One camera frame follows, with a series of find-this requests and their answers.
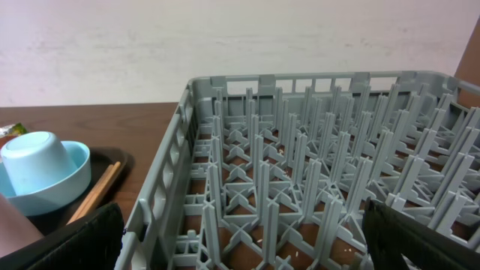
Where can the brown serving tray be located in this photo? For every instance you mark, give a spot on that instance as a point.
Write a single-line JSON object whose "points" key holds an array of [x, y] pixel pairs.
{"points": [[50, 222]]}

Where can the grey dishwasher rack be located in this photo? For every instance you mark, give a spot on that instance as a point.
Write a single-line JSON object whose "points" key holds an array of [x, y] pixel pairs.
{"points": [[273, 171]]}

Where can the green foil snack wrapper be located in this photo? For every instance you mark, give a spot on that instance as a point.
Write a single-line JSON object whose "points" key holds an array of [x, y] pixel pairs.
{"points": [[13, 130]]}

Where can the wooden chopstick left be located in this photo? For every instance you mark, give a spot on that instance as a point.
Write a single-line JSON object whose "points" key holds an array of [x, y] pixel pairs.
{"points": [[93, 195]]}

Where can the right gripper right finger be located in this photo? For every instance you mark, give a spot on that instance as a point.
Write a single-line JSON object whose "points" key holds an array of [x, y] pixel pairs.
{"points": [[393, 238]]}

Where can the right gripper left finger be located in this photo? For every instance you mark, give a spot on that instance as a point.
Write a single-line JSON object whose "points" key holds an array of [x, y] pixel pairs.
{"points": [[90, 243]]}

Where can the wooden chopstick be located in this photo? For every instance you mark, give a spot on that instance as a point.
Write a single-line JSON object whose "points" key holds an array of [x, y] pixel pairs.
{"points": [[103, 187], [93, 195]]}

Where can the wooden chopstick right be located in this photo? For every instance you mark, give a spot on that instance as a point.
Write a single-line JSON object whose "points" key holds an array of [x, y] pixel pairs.
{"points": [[103, 187]]}

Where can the light blue bowl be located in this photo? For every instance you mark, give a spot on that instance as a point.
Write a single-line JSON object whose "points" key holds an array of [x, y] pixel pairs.
{"points": [[57, 195]]}

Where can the light blue cup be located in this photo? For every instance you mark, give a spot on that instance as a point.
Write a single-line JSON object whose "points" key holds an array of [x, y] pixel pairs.
{"points": [[35, 161]]}

